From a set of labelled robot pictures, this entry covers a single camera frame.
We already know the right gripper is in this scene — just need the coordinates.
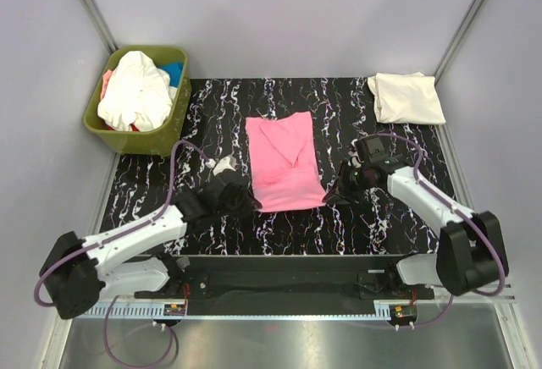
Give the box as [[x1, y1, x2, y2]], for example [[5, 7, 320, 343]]
[[323, 161, 370, 205]]

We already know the pink t-shirt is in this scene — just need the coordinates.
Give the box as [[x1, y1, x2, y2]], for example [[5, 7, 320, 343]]
[[246, 112, 325, 213]]

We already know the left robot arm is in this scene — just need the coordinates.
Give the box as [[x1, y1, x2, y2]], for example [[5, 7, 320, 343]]
[[36, 180, 262, 320]]

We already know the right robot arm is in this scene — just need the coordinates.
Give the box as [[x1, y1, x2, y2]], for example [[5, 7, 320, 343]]
[[323, 157, 509, 299]]

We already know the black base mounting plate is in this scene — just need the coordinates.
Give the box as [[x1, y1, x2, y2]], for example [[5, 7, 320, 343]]
[[135, 256, 434, 319]]

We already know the olive green plastic basket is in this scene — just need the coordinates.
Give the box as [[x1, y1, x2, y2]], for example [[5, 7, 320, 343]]
[[83, 45, 191, 157]]

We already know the folded cream t-shirt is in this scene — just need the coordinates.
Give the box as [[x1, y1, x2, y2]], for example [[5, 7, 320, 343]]
[[368, 72, 446, 125]]

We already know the blue garment in basket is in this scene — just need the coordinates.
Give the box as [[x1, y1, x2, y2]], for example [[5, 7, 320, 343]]
[[159, 62, 184, 87]]

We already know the white shirt in basket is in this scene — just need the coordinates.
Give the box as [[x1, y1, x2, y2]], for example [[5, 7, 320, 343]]
[[97, 51, 179, 132]]

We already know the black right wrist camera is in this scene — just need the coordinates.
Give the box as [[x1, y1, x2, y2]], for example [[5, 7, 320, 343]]
[[354, 135, 389, 168]]

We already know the aluminium rail frame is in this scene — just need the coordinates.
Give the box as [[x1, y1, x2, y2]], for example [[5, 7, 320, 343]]
[[84, 269, 517, 323]]

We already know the left aluminium corner post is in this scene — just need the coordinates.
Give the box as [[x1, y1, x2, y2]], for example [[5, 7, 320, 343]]
[[80, 0, 118, 53]]

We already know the aluminium corner post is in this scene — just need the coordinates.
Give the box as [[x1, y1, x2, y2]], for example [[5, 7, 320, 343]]
[[80, 0, 118, 53], [434, 0, 486, 85]]

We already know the right aluminium corner post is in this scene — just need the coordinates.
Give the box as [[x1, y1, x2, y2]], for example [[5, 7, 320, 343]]
[[434, 0, 486, 85]]

